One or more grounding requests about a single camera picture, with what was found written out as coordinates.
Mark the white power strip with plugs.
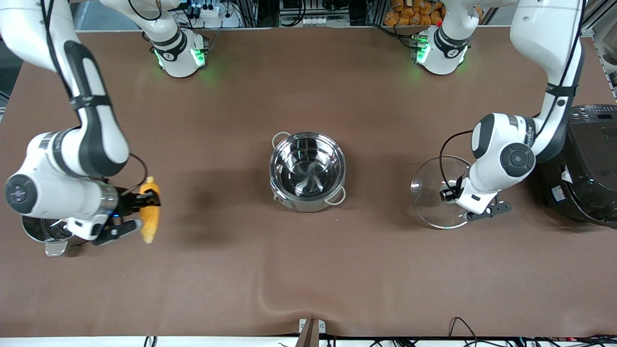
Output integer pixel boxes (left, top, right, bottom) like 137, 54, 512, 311
189, 0, 242, 28

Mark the yellow corn cob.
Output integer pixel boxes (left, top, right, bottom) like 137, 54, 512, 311
139, 176, 161, 244

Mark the brown table mat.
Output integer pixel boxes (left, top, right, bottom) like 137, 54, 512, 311
0, 27, 617, 338

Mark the stainless steel pot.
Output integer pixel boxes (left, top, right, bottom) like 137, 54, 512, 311
269, 131, 347, 213

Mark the pile of orange buns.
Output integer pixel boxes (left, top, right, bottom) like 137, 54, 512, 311
384, 0, 446, 27

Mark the bundle of black cables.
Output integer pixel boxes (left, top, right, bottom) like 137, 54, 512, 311
366, 334, 617, 347

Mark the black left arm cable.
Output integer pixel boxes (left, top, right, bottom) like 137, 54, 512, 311
439, 0, 588, 194

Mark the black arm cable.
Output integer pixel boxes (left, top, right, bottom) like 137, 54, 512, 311
40, 0, 149, 196
439, 0, 588, 194

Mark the looped black cable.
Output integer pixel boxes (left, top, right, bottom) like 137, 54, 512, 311
448, 317, 479, 341

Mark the aluminium frame profile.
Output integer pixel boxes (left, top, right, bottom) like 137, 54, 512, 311
581, 14, 617, 99

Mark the small steel pan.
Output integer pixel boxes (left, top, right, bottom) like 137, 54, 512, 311
21, 214, 76, 257

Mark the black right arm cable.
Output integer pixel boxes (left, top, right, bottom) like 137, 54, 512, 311
40, 0, 149, 196

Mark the white table edge bracket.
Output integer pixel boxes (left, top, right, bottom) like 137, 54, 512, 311
298, 318, 327, 347

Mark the glass pot lid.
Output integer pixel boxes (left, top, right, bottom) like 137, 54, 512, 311
411, 155, 476, 229

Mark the black rice cooker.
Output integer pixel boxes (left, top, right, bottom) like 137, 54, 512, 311
537, 104, 617, 228

